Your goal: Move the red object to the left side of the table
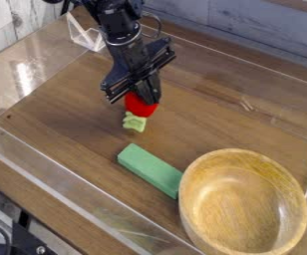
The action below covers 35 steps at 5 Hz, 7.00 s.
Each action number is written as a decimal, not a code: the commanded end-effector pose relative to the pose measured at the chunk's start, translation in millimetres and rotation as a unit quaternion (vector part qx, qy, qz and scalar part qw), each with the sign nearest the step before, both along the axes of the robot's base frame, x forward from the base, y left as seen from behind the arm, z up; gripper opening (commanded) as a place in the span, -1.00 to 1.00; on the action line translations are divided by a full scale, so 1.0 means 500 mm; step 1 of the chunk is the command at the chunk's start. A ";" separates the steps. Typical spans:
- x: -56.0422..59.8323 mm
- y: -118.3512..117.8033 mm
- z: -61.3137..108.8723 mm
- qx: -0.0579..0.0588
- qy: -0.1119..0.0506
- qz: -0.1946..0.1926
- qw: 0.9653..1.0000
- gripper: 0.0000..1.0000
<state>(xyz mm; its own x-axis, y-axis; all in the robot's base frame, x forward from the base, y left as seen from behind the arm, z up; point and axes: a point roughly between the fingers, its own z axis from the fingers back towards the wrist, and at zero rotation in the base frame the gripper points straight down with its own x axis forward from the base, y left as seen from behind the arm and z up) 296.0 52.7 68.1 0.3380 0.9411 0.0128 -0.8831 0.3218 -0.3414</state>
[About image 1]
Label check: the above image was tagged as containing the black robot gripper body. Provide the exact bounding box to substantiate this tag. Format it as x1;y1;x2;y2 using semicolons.
100;37;175;104

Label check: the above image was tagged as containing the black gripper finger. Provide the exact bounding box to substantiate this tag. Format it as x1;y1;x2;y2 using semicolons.
135;74;160;106

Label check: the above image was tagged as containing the red knitted strawberry toy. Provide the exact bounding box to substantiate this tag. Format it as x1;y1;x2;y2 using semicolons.
123;92;158;132

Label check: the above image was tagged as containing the wooden bowl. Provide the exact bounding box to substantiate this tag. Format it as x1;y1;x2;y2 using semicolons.
178;148;307;255

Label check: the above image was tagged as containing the green rectangular block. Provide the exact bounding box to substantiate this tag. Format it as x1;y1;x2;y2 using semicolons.
117;143;182;199

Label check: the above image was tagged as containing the black device with screw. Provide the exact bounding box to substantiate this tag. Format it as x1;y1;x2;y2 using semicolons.
0;223;57;255

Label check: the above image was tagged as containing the clear acrylic corner bracket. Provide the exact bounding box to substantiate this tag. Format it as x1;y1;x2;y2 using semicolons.
65;13;105;52

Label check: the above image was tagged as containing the clear acrylic back wall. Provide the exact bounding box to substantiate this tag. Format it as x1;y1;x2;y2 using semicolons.
101;13;307;143

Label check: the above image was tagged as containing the clear acrylic wall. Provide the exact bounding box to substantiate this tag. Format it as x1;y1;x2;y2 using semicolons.
101;13;307;143
0;128;200;255

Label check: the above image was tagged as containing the clear acrylic front wall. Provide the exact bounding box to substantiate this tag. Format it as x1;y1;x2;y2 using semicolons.
0;128;200;255

